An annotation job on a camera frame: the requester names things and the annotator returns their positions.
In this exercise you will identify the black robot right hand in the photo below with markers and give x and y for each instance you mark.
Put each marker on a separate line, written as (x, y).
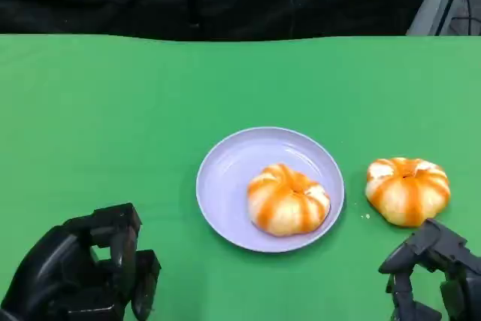
(432, 240)

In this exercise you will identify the green table cloth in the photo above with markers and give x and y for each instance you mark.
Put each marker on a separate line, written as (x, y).
(112, 91)

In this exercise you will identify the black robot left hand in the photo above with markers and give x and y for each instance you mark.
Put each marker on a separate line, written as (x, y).
(49, 268)

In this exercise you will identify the lilac plate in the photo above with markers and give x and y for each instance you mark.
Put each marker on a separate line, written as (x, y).
(225, 185)

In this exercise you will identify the orange white toy bread roll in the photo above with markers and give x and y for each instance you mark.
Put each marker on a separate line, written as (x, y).
(285, 204)
(407, 195)

